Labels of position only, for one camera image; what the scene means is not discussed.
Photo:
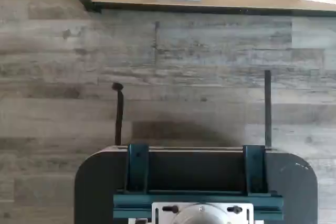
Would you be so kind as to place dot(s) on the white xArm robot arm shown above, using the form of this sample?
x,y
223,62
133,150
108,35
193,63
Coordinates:
x,y
200,217

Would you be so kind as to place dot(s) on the teal metal clamp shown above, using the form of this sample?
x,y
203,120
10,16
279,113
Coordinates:
x,y
137,169
254,169

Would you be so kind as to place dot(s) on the dark rounded robot table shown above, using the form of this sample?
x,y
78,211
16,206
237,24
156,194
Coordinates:
x,y
94,182

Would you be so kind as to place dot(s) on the teal mounting rail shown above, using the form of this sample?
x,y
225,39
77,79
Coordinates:
x,y
131,203

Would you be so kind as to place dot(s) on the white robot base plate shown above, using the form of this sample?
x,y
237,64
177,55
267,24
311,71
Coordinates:
x,y
160,216

